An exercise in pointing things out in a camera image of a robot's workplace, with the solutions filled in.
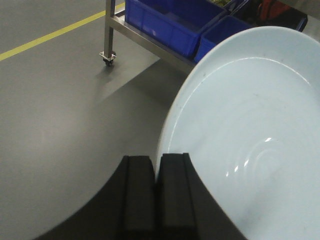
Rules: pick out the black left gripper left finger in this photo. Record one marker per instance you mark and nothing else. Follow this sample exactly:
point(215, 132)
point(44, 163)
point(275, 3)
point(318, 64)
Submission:
point(124, 208)

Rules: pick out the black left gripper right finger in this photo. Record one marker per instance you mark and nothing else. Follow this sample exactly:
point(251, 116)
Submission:
point(186, 209)

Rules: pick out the light blue plate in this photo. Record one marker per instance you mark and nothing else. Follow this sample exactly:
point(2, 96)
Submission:
point(248, 115)

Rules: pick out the small blue plastic bin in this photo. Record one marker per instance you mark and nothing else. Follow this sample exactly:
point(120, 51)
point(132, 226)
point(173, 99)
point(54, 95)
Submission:
point(221, 30)

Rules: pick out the steel cart frame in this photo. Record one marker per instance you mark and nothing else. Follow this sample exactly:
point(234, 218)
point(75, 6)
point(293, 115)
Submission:
point(113, 21)

